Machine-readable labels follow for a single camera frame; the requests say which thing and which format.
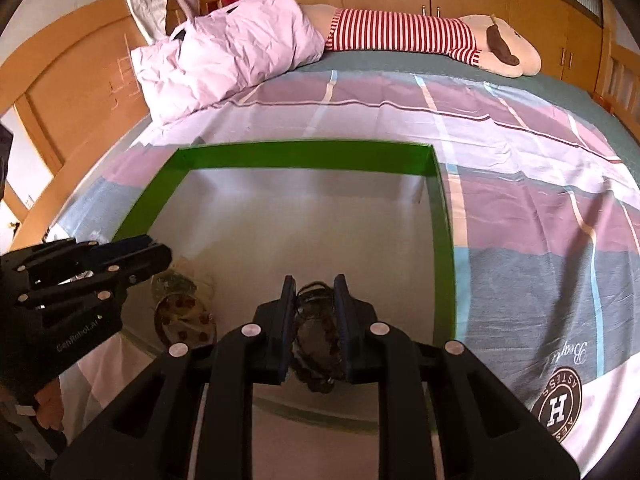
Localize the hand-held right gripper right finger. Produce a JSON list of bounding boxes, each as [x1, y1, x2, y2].
[[334, 274, 582, 480]]

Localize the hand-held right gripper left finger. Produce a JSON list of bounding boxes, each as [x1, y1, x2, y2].
[[50, 275, 297, 480]]

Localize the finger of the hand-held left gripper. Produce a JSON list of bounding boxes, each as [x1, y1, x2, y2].
[[17, 244, 173, 322], [0, 237, 162, 283]]

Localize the gold chain necklace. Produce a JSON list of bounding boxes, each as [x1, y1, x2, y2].
[[290, 281, 347, 394]]

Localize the amber beaded bracelet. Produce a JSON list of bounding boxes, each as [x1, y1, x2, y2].
[[153, 292, 217, 349]]

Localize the green cardboard box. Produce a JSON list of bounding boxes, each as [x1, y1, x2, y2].
[[111, 141, 458, 436]]

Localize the person's left hand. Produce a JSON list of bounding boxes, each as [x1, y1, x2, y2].
[[31, 379, 67, 433]]

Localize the wooden bed headboard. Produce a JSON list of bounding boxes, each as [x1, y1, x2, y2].
[[0, 0, 153, 256]]

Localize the plaid printed bedsheet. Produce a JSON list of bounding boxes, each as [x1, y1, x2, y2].
[[47, 50, 640, 473]]

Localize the pink pillow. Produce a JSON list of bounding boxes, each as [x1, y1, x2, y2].
[[131, 0, 328, 127]]

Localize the white towel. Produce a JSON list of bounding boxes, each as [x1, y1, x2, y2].
[[122, 0, 171, 45]]

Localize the striped plush toy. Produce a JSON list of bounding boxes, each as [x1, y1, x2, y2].
[[299, 3, 544, 79]]

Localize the wooden slatted chair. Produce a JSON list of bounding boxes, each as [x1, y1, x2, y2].
[[592, 0, 640, 117]]

